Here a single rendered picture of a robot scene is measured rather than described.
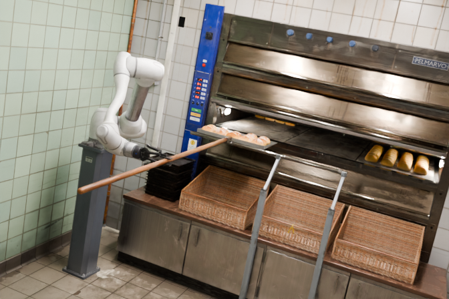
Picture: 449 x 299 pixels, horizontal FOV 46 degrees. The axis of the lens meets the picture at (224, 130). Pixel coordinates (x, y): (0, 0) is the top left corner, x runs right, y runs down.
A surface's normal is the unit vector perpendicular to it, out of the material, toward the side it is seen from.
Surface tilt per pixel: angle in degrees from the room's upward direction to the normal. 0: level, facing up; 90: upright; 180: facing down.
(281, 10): 90
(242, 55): 69
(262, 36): 94
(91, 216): 90
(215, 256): 90
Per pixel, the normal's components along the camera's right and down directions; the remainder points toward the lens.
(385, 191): -0.29, -0.22
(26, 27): 0.91, 0.23
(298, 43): -0.37, 0.11
